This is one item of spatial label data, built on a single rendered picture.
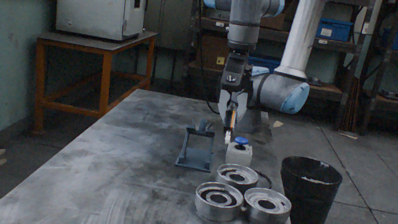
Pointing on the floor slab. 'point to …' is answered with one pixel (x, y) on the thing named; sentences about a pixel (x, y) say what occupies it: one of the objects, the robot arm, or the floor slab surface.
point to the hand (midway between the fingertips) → (230, 118)
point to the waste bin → (309, 188)
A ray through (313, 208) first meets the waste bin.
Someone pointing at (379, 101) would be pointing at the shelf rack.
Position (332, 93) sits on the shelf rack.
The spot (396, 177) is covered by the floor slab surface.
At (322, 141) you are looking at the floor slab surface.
